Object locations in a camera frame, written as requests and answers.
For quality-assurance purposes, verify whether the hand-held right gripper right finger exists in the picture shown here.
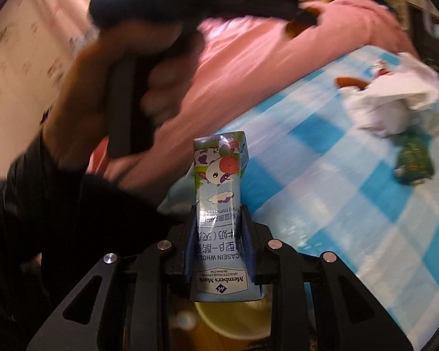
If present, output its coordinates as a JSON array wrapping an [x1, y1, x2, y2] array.
[[239, 205, 414, 351]]

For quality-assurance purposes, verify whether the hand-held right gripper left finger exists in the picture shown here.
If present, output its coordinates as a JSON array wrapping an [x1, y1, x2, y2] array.
[[25, 205, 199, 351]]

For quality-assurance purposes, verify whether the yellow bin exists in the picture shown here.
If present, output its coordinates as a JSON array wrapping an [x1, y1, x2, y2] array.
[[168, 292, 275, 351]]

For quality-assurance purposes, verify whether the cartoon cow milk carton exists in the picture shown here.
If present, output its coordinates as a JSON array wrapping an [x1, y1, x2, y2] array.
[[188, 131, 265, 302]]

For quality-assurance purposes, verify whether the person's left forearm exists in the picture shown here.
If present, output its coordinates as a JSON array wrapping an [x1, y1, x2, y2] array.
[[0, 132, 191, 351]]

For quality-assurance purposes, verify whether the person's left hand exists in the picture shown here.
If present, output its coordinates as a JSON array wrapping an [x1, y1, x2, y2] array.
[[43, 18, 205, 191]]

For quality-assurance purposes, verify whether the pink blanket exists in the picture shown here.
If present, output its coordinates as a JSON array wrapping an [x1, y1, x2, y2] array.
[[86, 0, 421, 191]]

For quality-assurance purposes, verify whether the green crumpled wrapper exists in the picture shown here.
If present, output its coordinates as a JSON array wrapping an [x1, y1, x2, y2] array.
[[393, 126, 436, 185]]

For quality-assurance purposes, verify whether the white crumpled tissue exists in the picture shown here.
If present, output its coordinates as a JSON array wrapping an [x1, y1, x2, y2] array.
[[342, 52, 439, 137]]

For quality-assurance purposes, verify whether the red orange snack packet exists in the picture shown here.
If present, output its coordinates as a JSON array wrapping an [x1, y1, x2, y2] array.
[[335, 76, 368, 91]]

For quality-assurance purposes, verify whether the red white crumpled wrapper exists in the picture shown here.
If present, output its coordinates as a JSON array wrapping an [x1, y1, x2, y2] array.
[[369, 60, 394, 79]]

